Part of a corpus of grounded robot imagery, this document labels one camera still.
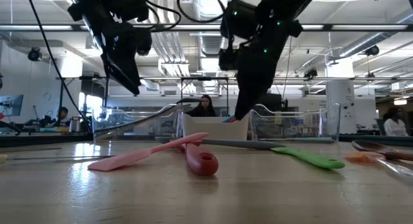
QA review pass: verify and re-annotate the orange spatula clear handle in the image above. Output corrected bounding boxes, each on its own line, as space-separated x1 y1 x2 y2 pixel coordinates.
343 152 413 183

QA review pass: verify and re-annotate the small black frame stand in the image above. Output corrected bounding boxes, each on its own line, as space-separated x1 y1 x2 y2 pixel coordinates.
179 76 230 117

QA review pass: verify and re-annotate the iridescent blue-purple metal utensil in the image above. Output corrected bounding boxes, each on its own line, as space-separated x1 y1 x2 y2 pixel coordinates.
257 136 336 143

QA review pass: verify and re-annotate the black distant monitor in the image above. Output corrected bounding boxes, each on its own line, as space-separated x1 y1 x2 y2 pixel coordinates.
260 92 283 112

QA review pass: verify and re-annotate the person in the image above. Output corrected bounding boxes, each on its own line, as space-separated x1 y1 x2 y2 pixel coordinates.
383 107 410 137
186 94 218 118
48 106 70 128

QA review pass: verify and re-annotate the black distant frame beam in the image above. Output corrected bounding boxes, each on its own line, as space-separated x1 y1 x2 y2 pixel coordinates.
56 76 413 81

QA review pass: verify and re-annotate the silver ceiling air duct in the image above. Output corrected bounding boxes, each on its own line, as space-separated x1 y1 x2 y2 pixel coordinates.
337 7 413 59
192 0 238 96

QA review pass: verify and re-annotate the black aluminium table frame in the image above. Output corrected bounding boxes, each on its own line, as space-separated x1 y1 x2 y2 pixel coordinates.
0 132 413 148

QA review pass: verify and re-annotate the black left camera cable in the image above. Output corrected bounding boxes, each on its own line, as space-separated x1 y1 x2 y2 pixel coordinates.
145 0 182 33

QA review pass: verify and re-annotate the silver spoon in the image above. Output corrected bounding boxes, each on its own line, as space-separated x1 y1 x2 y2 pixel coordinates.
350 140 413 162

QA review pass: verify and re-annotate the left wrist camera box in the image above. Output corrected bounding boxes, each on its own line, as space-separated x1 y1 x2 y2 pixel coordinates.
108 0 150 23

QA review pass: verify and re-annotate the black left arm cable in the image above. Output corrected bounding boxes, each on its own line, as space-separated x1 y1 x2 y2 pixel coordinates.
25 0 94 133

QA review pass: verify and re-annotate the clear plastic bin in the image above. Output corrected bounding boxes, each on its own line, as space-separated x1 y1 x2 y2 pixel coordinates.
93 103 184 143
247 103 344 143

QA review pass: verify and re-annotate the green silicone spatula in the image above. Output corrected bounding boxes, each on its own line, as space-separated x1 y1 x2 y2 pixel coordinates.
270 147 346 170

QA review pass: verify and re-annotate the black camera cable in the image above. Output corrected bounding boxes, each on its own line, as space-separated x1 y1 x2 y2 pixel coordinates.
176 0 239 25
145 0 182 33

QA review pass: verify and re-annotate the black overhead frame beam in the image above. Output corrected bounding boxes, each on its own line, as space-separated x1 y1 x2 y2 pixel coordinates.
0 23 413 32

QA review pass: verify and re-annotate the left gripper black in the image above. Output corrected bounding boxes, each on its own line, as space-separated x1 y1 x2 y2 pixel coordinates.
91 21 152 96

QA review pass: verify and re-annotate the metal canister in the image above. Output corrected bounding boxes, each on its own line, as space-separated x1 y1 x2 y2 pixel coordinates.
69 116 81 133

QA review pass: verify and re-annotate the black distant frame post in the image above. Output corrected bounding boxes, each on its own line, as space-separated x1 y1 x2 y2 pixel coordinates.
57 78 65 128

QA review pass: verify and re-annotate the pink silicone spatula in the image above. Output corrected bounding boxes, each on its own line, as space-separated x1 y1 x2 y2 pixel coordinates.
87 132 210 172

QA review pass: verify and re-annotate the wall mounted screen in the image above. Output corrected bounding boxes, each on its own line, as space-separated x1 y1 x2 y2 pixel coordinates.
0 94 25 117

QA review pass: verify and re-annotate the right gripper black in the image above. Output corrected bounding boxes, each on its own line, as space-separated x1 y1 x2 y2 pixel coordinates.
234 20 304 120

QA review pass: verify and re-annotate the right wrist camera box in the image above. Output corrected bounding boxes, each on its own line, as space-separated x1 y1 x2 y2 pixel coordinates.
218 47 241 72

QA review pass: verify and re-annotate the black right camera cable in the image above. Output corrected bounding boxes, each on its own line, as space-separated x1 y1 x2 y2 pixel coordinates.
176 0 239 25

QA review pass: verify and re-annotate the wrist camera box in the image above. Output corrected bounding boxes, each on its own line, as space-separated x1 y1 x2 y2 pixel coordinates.
218 47 241 72
108 0 150 23

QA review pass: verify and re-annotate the white plastic bin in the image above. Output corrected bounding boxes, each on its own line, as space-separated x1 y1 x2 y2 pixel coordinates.
181 113 252 145

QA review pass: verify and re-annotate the grey silicone spoon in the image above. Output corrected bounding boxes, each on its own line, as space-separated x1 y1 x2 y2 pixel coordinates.
154 136 287 151

